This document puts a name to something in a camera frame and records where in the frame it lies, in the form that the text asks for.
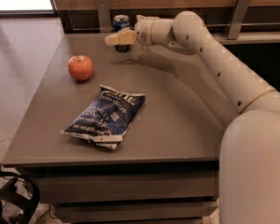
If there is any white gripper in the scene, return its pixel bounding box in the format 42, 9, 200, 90
105, 15, 175, 46

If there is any blue pepsi can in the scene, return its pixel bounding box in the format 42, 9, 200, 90
113, 15, 132, 53

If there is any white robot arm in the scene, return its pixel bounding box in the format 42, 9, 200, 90
105, 11, 280, 224

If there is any red apple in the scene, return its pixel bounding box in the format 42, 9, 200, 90
68, 55, 94, 81

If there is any blue potato chips bag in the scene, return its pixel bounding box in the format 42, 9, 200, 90
61, 85, 146, 150

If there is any grey table with drawers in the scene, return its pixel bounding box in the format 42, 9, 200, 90
3, 35, 235, 224

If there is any left metal bracket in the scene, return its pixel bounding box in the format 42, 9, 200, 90
95, 0, 112, 33

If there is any metal bracket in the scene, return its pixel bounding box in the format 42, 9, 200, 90
225, 0, 251, 40
95, 0, 112, 33

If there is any right metal bracket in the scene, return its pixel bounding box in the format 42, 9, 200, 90
225, 0, 251, 40

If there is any horizontal metal rail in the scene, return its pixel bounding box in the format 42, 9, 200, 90
206, 22, 280, 29

